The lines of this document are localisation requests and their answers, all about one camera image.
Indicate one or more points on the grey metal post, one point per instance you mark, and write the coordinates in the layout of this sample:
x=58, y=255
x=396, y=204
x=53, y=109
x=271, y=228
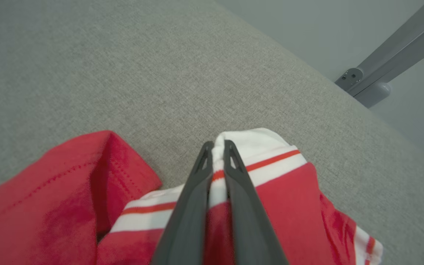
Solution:
x=399, y=48

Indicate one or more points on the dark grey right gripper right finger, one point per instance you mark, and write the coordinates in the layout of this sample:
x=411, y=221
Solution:
x=248, y=221

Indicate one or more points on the grey rounded cylinder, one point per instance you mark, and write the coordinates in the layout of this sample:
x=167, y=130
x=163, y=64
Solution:
x=374, y=95

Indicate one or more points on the red and white jersey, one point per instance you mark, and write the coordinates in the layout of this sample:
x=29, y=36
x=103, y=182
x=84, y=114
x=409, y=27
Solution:
x=50, y=206

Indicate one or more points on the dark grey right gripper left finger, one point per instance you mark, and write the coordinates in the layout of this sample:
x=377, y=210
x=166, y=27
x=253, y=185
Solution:
x=186, y=221

